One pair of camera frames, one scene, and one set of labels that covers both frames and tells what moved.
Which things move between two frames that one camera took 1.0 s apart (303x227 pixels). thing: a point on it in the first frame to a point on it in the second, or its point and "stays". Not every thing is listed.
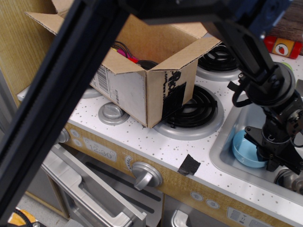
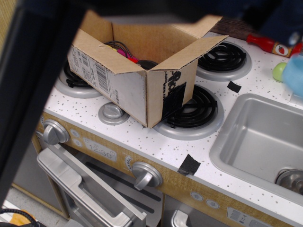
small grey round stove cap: [111, 114] stays
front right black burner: [197, 119] stays
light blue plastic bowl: [246, 151] to [292, 74]
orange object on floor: [16, 219] stays
